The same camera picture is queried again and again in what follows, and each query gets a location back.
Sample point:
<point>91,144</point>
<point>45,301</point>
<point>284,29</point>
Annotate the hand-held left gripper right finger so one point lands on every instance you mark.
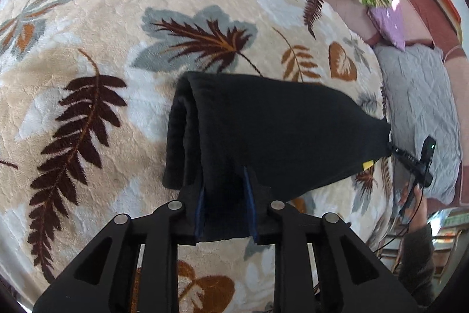
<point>250,205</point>

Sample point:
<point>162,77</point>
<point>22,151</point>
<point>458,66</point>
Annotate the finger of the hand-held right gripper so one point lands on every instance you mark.
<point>403,155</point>

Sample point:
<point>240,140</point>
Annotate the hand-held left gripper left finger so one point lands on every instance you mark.
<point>199,212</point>

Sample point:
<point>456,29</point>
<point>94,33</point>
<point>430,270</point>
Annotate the black pants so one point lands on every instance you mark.
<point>274,122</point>

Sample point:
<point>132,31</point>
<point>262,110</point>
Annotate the person's right forearm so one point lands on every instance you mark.
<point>417,261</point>

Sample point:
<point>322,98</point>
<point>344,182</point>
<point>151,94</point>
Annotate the person's right hand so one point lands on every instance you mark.
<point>412,201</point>

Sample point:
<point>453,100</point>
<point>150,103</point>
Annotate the grey quilted cushion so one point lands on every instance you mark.
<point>417,96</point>

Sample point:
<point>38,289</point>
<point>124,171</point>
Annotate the purple pillow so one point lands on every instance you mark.
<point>390,23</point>

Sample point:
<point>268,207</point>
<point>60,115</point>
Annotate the red book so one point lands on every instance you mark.
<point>447,5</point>

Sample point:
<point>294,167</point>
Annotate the leaf print blanket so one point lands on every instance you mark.
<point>110,41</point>

